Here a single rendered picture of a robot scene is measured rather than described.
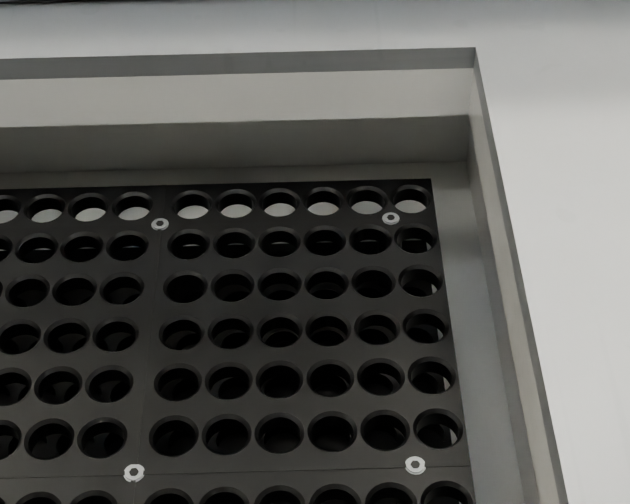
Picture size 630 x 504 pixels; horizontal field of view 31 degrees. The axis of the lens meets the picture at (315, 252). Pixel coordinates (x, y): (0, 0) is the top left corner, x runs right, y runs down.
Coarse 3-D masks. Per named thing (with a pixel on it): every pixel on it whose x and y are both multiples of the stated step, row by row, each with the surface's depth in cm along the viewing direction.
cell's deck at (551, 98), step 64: (128, 0) 37; (192, 0) 37; (256, 0) 37; (320, 0) 37; (384, 0) 36; (448, 0) 36; (512, 0) 36; (576, 0) 36; (0, 64) 35; (64, 64) 35; (128, 64) 35; (192, 64) 35; (256, 64) 35; (320, 64) 35; (384, 64) 35; (448, 64) 35; (512, 64) 34; (576, 64) 34; (512, 128) 32; (576, 128) 32; (512, 192) 30; (576, 192) 30; (512, 256) 29; (576, 256) 28; (512, 320) 30; (576, 320) 27; (576, 384) 26; (576, 448) 24
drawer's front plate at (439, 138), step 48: (0, 144) 46; (48, 144) 46; (96, 144) 46; (144, 144) 46; (192, 144) 46; (240, 144) 46; (288, 144) 47; (336, 144) 47; (384, 144) 47; (432, 144) 47
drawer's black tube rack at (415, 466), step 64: (0, 256) 39; (64, 256) 35; (128, 256) 39; (192, 256) 39; (256, 256) 35; (320, 256) 35; (384, 256) 35; (0, 320) 33; (64, 320) 33; (128, 320) 33; (192, 320) 33; (256, 320) 33; (320, 320) 33; (384, 320) 33; (448, 320) 33; (0, 384) 32; (64, 384) 35; (128, 384) 32; (192, 384) 35; (256, 384) 31; (320, 384) 36; (384, 384) 36; (0, 448) 34; (64, 448) 34; (128, 448) 30; (192, 448) 30; (256, 448) 30; (320, 448) 30; (384, 448) 34; (448, 448) 30
